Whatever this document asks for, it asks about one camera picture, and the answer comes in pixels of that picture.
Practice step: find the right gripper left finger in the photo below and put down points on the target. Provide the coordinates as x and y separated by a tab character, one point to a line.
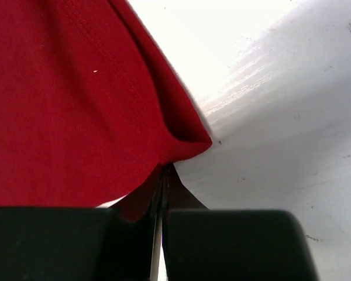
68	243

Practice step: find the red t-shirt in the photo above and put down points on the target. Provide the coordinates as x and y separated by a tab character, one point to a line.
89	106

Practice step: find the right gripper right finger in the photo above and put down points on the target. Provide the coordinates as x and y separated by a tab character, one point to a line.
204	244

